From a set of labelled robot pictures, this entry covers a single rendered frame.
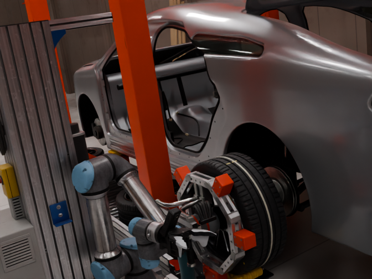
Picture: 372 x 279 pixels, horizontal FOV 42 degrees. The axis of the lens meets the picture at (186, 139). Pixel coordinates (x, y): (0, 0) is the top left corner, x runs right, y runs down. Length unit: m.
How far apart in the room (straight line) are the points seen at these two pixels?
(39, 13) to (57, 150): 2.76
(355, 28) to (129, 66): 4.38
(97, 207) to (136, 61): 1.17
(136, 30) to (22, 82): 1.06
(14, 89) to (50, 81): 0.15
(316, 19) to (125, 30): 4.92
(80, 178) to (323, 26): 5.87
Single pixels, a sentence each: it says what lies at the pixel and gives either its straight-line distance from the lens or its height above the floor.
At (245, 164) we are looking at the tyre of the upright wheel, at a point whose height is 1.16.
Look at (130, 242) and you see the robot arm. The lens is 2.19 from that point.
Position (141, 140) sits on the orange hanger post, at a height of 1.28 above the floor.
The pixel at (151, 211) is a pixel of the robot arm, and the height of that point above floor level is 1.23.
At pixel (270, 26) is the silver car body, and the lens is 2.85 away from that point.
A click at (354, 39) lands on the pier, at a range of 6.84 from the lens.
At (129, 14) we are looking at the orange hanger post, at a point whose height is 2.02.
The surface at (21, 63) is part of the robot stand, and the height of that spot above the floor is 1.87.
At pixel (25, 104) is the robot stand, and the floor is 1.72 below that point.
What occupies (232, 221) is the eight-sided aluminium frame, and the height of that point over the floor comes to 0.94.
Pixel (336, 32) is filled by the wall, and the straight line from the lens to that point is 7.28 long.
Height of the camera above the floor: 1.96
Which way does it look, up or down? 14 degrees down
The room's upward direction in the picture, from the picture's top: 8 degrees counter-clockwise
